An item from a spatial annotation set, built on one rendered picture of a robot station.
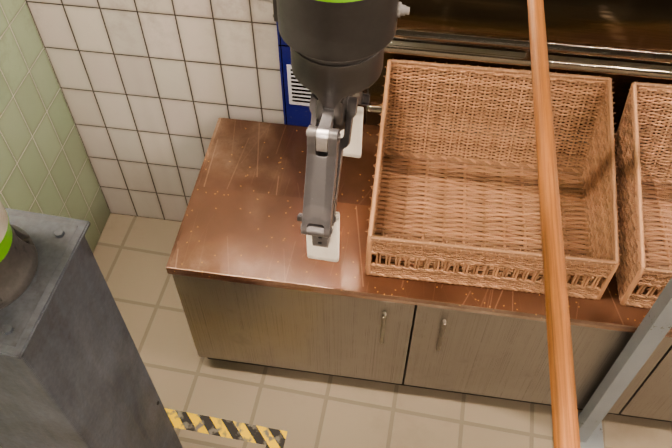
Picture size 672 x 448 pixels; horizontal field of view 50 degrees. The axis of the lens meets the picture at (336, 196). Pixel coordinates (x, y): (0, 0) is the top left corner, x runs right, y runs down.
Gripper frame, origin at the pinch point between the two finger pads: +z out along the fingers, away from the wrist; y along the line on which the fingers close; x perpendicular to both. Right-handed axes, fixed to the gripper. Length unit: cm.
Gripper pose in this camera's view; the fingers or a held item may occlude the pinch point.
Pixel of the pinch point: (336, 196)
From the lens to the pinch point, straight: 71.7
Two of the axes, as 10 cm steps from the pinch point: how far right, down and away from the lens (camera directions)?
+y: -1.8, 7.6, -6.3
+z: -0.1, 6.4, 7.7
